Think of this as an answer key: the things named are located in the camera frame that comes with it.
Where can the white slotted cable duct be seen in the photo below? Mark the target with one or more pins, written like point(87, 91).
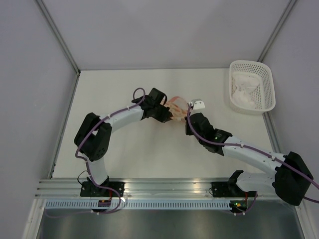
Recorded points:
point(140, 204)

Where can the left aluminium frame post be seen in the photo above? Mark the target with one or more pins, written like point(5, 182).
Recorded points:
point(57, 35)

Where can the floral mesh laundry bag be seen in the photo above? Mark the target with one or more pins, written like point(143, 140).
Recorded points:
point(177, 108)

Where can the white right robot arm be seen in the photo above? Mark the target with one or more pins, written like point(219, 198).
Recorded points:
point(285, 175)

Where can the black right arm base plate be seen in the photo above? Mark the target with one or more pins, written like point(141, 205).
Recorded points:
point(222, 189)

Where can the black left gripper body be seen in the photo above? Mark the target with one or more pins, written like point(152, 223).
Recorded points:
point(161, 113)

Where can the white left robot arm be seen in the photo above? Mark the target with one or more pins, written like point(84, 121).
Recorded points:
point(93, 137)

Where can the aluminium frame post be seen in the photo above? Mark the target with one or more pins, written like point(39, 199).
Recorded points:
point(57, 35)
point(277, 29)

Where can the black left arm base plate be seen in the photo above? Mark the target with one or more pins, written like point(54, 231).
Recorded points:
point(88, 189)

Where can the white bra in basket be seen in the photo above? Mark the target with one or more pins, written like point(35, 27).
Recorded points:
point(244, 86)

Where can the aluminium mounting rail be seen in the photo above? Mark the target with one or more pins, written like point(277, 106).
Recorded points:
point(159, 188)

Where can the white perforated plastic basket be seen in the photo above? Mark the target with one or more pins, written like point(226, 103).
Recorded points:
point(263, 96)

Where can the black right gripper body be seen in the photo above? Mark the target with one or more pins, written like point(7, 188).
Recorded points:
point(188, 130)

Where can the right aluminium frame post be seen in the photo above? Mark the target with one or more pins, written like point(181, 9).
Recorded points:
point(277, 29)

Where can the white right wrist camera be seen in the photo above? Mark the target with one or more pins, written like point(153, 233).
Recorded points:
point(197, 104)

